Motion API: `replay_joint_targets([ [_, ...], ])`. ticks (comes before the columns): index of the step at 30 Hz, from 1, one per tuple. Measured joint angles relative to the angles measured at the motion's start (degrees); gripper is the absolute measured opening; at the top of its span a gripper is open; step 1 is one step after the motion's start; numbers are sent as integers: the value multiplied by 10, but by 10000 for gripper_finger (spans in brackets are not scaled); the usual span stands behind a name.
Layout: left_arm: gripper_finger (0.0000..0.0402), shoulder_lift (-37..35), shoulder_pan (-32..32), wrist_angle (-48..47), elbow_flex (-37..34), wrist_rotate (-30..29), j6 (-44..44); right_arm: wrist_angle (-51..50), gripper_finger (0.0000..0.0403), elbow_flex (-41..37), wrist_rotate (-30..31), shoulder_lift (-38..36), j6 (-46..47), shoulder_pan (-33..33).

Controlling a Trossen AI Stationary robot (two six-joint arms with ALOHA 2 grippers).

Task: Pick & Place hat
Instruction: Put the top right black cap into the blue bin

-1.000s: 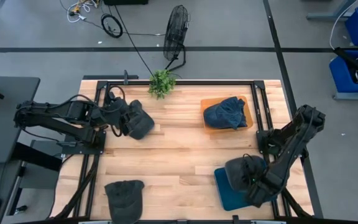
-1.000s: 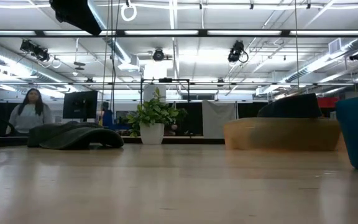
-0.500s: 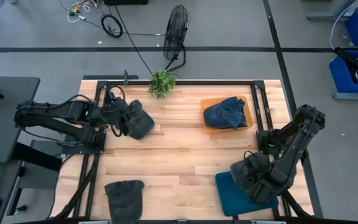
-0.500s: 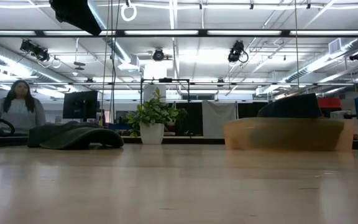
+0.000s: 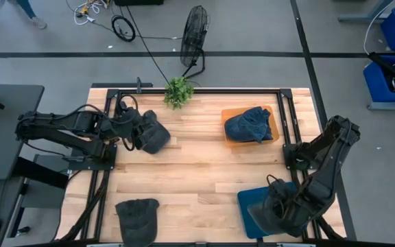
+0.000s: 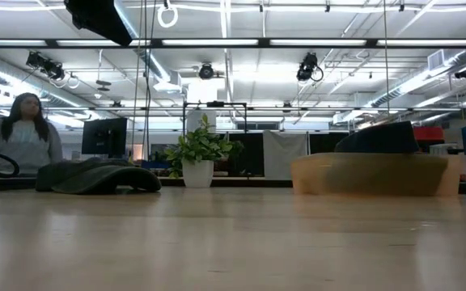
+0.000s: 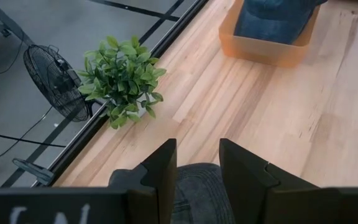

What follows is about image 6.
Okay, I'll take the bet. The dark grey cap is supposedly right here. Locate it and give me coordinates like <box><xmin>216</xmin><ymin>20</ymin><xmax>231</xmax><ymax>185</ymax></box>
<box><xmin>34</xmin><ymin>158</ymin><xmax>163</xmax><ymax>196</ymax></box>

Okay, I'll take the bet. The navy blue cap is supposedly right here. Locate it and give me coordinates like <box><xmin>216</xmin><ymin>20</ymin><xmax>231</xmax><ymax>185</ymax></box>
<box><xmin>333</xmin><ymin>120</ymin><xmax>421</xmax><ymax>155</ymax></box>

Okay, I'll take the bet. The small green potted plant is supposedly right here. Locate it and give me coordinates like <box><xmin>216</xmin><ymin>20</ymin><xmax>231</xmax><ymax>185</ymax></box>
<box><xmin>163</xmin><ymin>113</ymin><xmax>245</xmax><ymax>189</ymax></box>

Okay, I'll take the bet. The grey fabric panel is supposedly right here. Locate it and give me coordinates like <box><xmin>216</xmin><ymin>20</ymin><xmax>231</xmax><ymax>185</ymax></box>
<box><xmin>262</xmin><ymin>130</ymin><xmax>309</xmax><ymax>181</ymax></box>

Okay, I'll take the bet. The black computer monitor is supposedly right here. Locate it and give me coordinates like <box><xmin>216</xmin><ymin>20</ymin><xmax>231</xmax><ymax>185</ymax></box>
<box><xmin>81</xmin><ymin>116</ymin><xmax>129</xmax><ymax>159</ymax></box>

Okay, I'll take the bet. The orange plastic tray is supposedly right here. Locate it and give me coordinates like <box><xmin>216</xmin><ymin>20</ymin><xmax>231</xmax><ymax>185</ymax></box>
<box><xmin>290</xmin><ymin>152</ymin><xmax>463</xmax><ymax>198</ymax></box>

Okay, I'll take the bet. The red box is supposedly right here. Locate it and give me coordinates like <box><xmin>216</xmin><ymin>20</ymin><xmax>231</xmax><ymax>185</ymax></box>
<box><xmin>413</xmin><ymin>126</ymin><xmax>445</xmax><ymax>142</ymax></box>

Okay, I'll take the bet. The person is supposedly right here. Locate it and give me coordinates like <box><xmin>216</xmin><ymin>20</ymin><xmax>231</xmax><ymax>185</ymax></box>
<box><xmin>0</xmin><ymin>92</ymin><xmax>65</xmax><ymax>177</ymax></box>

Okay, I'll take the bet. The black aluminium table frame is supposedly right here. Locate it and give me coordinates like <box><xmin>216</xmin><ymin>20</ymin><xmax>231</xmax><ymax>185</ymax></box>
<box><xmin>0</xmin><ymin>175</ymin><xmax>466</xmax><ymax>194</ymax></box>

